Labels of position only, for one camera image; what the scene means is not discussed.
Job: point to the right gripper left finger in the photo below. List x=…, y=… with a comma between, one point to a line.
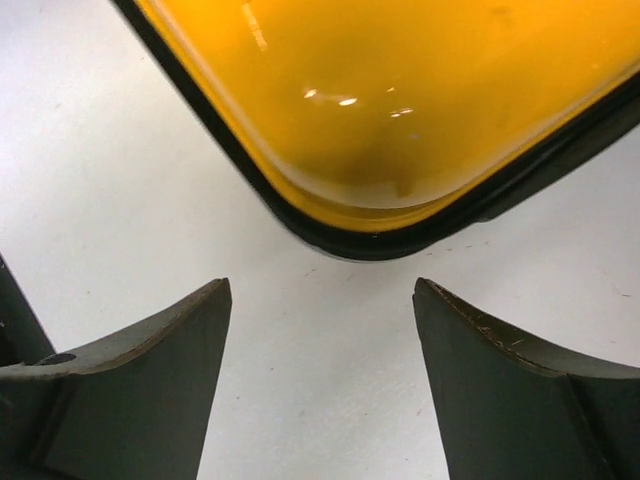
x=132, y=405

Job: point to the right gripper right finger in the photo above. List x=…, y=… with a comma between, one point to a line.
x=511, y=405

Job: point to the yellow Pikachu suitcase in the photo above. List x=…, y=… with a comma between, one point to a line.
x=373, y=129

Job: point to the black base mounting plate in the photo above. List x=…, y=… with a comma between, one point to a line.
x=23, y=340

